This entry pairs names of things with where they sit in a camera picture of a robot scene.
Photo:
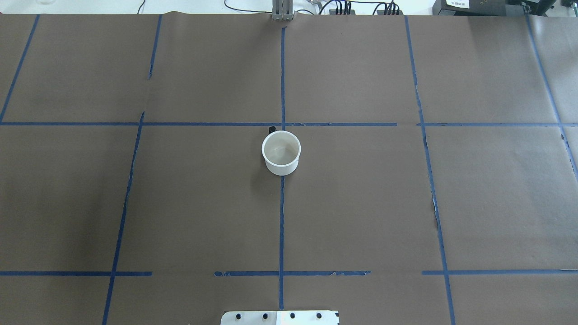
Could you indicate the white smiley face mug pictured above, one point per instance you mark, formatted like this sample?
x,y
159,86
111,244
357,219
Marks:
x,y
281,151

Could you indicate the brown paper table cover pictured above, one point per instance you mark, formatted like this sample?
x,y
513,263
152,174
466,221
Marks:
x,y
434,175

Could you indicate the black box with label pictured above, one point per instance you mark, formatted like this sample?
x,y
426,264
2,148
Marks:
x,y
469,8

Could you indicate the silver aluminium camera post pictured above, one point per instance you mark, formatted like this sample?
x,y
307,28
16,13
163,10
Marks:
x,y
282,10

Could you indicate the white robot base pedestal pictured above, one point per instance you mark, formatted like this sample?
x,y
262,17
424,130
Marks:
x,y
297,317

